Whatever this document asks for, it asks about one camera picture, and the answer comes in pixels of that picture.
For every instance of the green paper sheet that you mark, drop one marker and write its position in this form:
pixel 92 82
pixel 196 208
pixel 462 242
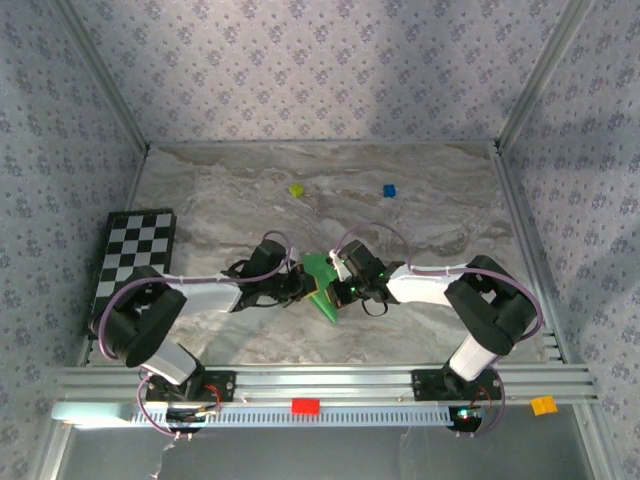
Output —
pixel 317 265

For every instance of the lime green toy brick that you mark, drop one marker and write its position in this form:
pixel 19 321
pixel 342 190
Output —
pixel 297 190

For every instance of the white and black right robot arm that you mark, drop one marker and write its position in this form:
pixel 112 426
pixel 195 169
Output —
pixel 490 310

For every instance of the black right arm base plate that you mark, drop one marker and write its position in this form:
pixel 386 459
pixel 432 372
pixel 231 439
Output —
pixel 425 385

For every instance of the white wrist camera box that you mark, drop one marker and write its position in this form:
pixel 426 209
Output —
pixel 295 255
pixel 340 267

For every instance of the blue toy brick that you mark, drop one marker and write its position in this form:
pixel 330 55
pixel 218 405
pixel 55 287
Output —
pixel 389 190

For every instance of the orange toy brick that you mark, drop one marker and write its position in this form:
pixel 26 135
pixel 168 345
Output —
pixel 544 405

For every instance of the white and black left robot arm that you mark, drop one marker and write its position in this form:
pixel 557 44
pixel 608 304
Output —
pixel 145 325

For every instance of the black and white checkerboard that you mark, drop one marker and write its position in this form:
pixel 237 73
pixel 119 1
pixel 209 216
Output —
pixel 140 240

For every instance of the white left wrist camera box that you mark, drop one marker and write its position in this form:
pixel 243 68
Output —
pixel 295 255

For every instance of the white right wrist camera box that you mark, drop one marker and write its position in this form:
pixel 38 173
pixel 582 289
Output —
pixel 340 267

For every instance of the thin aluminium rear rail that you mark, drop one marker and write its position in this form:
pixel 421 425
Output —
pixel 325 143

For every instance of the long aluminium mounting rail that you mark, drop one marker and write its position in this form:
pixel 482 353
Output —
pixel 325 382

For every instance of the aluminium corner post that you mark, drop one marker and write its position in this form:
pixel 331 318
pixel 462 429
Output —
pixel 540 75
pixel 103 75

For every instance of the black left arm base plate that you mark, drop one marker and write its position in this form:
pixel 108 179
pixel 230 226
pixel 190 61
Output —
pixel 225 385

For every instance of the red toy brick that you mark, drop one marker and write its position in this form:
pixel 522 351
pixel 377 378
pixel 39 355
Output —
pixel 305 406

